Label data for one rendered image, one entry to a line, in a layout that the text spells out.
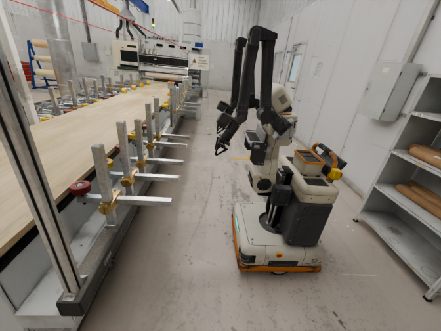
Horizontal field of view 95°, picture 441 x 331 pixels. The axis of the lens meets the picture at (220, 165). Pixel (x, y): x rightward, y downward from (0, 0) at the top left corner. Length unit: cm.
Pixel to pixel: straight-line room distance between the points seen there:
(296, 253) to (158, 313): 103
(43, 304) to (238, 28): 1187
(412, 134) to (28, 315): 283
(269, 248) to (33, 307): 130
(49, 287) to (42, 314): 11
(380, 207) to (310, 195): 157
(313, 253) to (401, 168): 139
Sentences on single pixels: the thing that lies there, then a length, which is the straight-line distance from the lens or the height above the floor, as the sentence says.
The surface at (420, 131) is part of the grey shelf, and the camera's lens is 264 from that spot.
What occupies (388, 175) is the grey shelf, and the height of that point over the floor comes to 60.
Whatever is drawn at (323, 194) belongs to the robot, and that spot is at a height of 78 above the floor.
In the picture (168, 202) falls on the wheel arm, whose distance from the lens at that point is 103.
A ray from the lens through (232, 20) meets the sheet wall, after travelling 1208.
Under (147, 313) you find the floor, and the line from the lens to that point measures 167.
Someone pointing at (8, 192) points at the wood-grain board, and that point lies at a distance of 123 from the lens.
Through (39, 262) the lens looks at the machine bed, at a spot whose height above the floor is 69.
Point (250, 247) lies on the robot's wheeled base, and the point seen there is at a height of 28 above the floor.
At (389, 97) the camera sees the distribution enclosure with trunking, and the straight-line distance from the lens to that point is 299.
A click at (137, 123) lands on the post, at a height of 108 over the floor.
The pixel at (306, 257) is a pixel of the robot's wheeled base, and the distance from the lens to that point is 178.
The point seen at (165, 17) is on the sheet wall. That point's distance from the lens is 1223.
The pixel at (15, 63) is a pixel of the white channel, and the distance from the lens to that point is 217.
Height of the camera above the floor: 147
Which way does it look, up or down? 27 degrees down
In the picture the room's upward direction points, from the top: 6 degrees clockwise
